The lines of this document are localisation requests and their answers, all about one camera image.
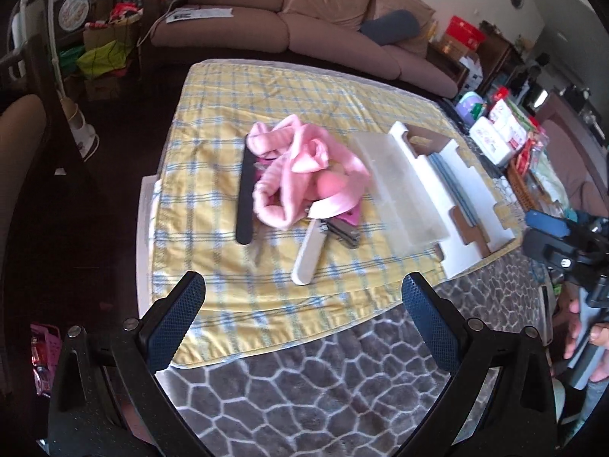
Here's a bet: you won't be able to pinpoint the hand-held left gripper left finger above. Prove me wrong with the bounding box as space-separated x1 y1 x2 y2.
45 270 212 457

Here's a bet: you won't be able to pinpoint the pink plastic basket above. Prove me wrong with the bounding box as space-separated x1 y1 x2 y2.
29 324 62 398

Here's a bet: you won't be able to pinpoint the white patterned box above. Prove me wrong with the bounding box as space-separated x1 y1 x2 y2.
469 117 517 165

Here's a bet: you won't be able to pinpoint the beige sofa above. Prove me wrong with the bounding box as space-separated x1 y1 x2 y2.
152 0 460 101

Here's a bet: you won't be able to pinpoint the black nail file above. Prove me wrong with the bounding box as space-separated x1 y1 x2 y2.
235 133 260 244

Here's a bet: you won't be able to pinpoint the white nail buffer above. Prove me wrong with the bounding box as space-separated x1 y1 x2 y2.
291 219 329 286

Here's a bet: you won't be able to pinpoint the green bag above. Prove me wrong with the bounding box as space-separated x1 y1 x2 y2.
76 40 134 77

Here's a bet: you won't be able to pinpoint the round printed tin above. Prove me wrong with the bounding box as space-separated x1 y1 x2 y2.
57 0 93 29

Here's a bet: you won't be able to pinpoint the blue grey pillow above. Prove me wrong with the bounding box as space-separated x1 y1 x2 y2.
359 10 424 46

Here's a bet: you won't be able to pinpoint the clear plastic sheet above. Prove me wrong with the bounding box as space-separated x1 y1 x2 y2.
352 131 450 255

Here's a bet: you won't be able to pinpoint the white printed papers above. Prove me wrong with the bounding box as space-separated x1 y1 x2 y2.
166 6 233 24

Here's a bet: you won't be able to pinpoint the pink foam toe separator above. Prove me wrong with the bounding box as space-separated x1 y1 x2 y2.
340 202 365 225

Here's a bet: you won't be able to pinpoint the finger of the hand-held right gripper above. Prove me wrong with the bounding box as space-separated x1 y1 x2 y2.
522 228 582 273
525 209 572 240

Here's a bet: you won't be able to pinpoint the white cardboard box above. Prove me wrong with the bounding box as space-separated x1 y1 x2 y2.
387 121 524 279

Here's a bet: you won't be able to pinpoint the grey stone-pattern blanket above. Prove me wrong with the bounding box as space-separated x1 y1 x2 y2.
152 248 562 457

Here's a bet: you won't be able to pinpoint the wicker basket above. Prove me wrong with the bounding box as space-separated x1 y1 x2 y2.
505 162 548 215

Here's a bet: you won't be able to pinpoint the person's right hand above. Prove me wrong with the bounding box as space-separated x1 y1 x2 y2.
563 295 609 359

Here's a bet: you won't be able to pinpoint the large metal nail clipper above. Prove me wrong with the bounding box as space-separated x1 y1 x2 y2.
320 218 361 248

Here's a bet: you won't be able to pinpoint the brown upholstered chair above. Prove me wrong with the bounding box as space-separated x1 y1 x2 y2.
0 94 48 248

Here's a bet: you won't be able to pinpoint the purple container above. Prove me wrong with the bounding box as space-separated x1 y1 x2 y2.
456 91 483 122

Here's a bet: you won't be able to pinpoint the white coat rack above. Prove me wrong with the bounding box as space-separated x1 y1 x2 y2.
45 0 100 160

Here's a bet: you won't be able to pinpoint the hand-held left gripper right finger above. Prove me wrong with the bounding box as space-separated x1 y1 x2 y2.
395 271 560 457

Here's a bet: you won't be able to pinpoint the pink fluffy headband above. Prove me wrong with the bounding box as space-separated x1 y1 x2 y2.
249 115 372 229

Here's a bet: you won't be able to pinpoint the yellow plaid cloth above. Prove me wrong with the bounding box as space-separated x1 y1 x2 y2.
147 59 524 369

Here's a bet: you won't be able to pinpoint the red box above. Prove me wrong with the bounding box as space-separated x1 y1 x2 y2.
446 15 485 48

